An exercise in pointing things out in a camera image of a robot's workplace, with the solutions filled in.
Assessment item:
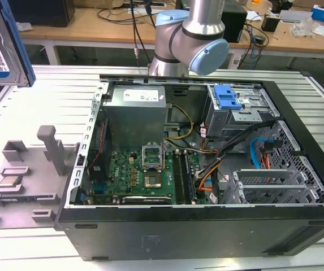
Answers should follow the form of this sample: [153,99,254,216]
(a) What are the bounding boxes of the metal disk bay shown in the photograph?
[202,84,280,139]

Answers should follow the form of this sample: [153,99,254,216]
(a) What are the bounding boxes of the grey power supply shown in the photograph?
[101,85,169,154]

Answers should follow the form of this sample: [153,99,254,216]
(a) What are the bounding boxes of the metal socket cover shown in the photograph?
[141,143,164,173]

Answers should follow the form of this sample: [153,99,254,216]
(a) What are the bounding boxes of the CPU socket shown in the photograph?
[143,173,163,190]

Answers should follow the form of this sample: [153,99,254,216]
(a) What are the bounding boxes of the installed RAM stick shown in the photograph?
[183,152,198,205]

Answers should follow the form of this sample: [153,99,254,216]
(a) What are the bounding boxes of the green motherboard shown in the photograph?
[105,149,208,206]

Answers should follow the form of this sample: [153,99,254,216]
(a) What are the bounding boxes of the black case fan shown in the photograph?
[87,117,113,182]

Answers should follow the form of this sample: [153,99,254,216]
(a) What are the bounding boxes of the black graphics card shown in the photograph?
[121,195,174,205]

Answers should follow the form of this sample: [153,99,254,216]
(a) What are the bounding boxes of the blue plastic bay latch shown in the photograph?
[213,85,243,111]

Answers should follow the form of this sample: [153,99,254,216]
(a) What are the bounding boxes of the black open PC case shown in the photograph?
[54,73,324,262]

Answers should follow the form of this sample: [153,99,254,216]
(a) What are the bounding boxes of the grey metal drive cage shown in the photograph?
[223,168,316,205]

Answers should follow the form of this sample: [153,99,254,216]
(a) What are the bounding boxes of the wooden desk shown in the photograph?
[19,5,324,59]

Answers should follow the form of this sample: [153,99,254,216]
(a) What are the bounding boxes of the grey parts rack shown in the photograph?
[0,125,81,230]

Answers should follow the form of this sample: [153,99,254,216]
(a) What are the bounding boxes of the black computer tower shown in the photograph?
[220,3,249,44]

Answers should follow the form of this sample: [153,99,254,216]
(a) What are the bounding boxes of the small black box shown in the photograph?
[261,15,280,33]

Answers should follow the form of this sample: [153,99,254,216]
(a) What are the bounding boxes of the CPU with silver top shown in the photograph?
[0,176,21,189]

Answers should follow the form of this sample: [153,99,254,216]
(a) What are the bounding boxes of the dark RAM stick on rack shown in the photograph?
[0,196,42,203]

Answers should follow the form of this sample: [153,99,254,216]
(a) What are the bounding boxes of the large black box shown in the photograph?
[6,0,76,28]

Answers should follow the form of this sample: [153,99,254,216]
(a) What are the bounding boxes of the crumpled white plastic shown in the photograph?
[17,21,34,32]

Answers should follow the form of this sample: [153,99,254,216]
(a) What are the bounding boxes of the flat grey box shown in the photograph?
[278,10,313,24]

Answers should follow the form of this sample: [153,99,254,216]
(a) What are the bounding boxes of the clear plastic bag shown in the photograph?
[291,19,321,38]

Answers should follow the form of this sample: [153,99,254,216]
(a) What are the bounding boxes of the yellow and black wire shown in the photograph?
[163,104,195,141]

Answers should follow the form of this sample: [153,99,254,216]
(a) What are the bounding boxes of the orange flat wire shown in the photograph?
[197,166,217,193]

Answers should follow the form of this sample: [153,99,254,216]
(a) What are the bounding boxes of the black cable bundle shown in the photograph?
[197,119,279,182]

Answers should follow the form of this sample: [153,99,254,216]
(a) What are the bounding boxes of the blue wire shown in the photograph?
[249,137,265,171]

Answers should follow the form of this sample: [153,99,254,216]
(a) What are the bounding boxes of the orange wire with black plug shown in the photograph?
[260,141,281,171]

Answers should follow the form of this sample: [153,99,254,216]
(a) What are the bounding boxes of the thin black hanging cable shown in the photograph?
[129,0,157,68]

